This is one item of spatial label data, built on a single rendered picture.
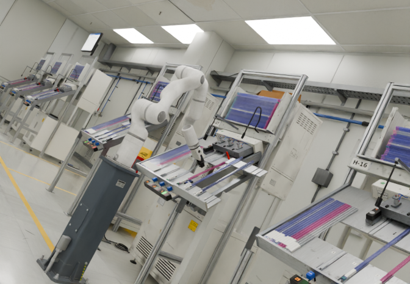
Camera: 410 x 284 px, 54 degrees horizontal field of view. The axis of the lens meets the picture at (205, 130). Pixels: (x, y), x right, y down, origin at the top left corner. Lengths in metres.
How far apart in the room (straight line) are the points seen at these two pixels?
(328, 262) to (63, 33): 10.12
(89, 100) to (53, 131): 0.80
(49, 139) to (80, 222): 4.79
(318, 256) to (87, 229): 1.25
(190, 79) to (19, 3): 8.89
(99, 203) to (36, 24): 9.09
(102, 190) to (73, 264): 0.44
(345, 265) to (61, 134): 5.93
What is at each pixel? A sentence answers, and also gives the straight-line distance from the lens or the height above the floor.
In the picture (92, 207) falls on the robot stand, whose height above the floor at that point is 0.43.
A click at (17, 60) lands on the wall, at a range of 11.10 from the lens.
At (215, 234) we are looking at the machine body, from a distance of 2.95.
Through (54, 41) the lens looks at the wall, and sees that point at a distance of 11.27.
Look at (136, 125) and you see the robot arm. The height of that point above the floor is 0.95.
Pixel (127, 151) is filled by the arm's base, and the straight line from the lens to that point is 2.39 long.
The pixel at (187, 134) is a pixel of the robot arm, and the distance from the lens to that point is 2.79.
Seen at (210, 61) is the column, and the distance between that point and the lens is 6.44.
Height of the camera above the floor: 0.83
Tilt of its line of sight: 7 degrees up
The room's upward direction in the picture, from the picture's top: 27 degrees clockwise
